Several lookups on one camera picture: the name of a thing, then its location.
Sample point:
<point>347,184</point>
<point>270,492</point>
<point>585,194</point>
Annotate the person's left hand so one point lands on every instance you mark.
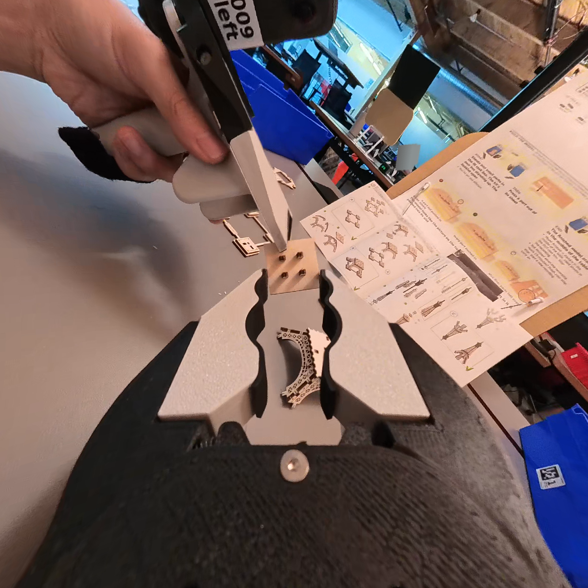
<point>92,59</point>

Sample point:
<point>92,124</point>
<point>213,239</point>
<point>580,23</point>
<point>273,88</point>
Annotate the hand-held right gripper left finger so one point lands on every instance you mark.
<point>206,367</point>

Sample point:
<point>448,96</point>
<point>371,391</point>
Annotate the wooden four-square frame piece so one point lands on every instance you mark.
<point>246,246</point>

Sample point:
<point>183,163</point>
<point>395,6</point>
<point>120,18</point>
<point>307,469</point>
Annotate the folded assembly instruction booklet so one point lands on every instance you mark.
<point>413,298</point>

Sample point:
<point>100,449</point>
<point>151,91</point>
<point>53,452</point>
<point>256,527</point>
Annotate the large instruction poster sheet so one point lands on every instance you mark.
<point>528,183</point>

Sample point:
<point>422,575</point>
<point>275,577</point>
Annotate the small red plastic bin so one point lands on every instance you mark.
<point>576,367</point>

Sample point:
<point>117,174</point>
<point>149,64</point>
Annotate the wooden poster backing board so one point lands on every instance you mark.
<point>441,156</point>

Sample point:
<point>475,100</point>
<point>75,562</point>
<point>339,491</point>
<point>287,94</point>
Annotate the black panel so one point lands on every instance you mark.
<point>413,76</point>

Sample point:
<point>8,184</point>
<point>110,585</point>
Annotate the wooden square plate with pegs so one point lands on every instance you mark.
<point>291,285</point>

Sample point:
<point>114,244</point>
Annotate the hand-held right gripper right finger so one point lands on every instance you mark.
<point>372,367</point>

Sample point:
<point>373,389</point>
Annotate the white push pin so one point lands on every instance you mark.
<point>425,186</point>
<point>536,302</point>

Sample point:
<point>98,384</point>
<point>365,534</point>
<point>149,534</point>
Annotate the grey desk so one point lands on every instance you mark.
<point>92,298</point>

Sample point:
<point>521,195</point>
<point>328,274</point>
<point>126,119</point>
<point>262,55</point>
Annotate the wooden lattice tower base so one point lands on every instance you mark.
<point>317,347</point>

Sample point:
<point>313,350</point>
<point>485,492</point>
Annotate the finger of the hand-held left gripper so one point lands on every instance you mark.
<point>290,226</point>
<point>262,183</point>

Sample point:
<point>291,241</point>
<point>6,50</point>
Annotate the cardboard panel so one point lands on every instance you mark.
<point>388,119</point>

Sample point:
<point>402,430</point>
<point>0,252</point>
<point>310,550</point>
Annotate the black stand pole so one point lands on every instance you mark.
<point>537,80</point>

